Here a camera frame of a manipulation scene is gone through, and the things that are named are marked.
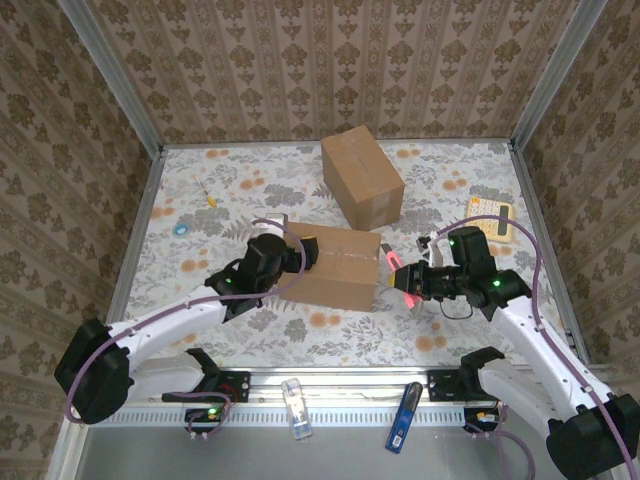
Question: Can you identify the pink utility knife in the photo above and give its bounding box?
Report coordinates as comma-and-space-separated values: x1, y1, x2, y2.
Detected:
380, 243, 424, 314

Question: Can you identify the brown cardboard box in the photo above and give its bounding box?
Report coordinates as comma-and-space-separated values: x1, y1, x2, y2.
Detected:
276, 221, 383, 313
319, 124, 407, 236

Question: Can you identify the yellow calculator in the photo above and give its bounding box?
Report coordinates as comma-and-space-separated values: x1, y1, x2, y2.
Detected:
464, 196, 516, 245

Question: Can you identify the floral tablecloth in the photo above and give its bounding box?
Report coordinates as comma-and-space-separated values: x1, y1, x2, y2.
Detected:
107, 142, 576, 369

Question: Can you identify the small black controller board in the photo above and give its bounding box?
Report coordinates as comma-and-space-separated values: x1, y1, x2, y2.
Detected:
463, 407, 501, 434
184, 406, 226, 426

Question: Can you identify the clear plastic case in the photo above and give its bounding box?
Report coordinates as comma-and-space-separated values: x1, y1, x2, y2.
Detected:
280, 378, 314, 442

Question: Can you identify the grey metal panel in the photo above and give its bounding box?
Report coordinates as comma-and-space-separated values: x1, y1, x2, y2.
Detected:
47, 403, 640, 480

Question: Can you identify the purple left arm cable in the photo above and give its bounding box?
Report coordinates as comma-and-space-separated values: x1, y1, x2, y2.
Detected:
66, 218, 307, 442

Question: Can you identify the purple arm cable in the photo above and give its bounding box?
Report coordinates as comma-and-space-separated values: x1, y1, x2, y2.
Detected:
427, 215, 639, 480
66, 218, 307, 442

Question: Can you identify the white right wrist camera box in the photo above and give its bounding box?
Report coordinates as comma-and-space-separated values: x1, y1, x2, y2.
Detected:
425, 234, 446, 269

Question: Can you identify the yellow-handled small screwdriver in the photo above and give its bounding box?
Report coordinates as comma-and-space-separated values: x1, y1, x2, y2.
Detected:
194, 175, 219, 209

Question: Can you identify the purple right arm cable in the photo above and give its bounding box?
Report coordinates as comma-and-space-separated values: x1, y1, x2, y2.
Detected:
427, 215, 639, 480

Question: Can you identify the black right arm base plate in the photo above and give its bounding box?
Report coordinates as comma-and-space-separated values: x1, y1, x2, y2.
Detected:
427, 369, 501, 403

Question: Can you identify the aluminium table side rail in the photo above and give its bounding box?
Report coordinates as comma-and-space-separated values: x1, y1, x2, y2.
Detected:
507, 142, 591, 364
92, 147, 169, 369

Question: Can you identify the long aluminium mounting rail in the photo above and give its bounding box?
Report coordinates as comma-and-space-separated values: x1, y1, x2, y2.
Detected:
69, 364, 621, 406

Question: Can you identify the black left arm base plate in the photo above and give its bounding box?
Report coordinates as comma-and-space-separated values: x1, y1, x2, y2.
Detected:
160, 370, 251, 404

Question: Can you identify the white slotted cable duct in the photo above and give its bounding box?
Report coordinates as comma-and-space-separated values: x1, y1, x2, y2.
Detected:
89, 405, 469, 426

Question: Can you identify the slanted aluminium frame post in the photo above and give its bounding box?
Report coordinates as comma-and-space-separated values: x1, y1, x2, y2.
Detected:
57, 0, 166, 154
509, 0, 609, 151

